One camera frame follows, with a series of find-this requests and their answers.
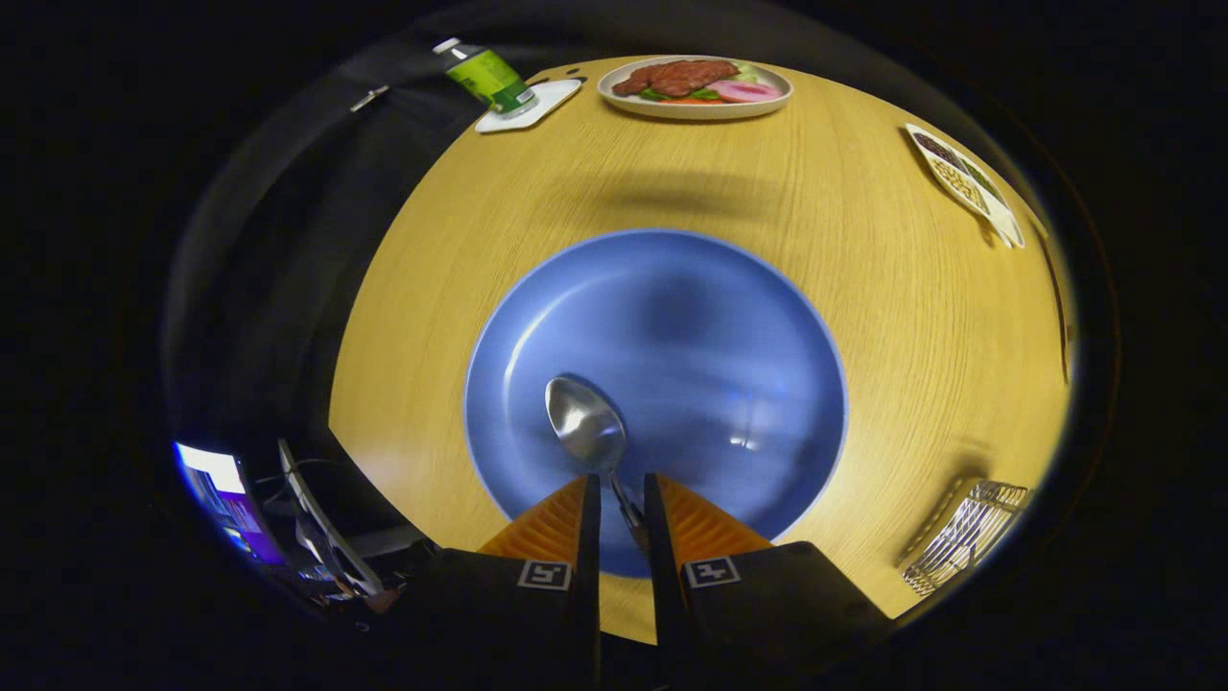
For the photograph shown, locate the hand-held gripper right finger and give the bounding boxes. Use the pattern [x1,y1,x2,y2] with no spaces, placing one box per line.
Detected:
[642,471,898,691]

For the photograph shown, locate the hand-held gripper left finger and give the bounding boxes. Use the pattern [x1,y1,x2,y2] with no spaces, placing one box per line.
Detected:
[384,472,602,691]

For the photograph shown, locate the metal spoon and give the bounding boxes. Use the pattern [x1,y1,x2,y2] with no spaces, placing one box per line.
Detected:
[545,375,651,560]

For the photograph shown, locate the blue plate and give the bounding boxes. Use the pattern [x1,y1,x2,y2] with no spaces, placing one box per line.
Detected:
[464,228,849,579]

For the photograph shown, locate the white side desk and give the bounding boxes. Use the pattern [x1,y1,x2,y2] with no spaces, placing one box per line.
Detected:
[276,439,387,598]

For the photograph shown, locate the perforated metal basket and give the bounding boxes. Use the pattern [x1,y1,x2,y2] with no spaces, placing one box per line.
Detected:
[900,480,1029,598]

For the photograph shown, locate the lit computer monitor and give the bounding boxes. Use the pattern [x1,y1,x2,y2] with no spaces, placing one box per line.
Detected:
[175,441,287,567]

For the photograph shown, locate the white oval food plate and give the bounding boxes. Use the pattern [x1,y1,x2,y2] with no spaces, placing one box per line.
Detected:
[597,56,794,121]

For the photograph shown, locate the small white coaster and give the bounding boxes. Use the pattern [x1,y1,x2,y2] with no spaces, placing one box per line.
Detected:
[475,79,583,134]

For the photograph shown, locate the pink ham slice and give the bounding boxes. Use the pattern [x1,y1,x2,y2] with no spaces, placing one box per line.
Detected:
[707,80,783,105]

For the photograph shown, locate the brown meat slice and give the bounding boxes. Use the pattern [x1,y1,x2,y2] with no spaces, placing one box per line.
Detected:
[611,60,740,99]

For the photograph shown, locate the green label plastic bottle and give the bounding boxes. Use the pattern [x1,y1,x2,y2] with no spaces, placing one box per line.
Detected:
[432,36,538,118]

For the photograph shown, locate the white divided bean dish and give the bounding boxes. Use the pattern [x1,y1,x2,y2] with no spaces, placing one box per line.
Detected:
[905,123,1026,250]

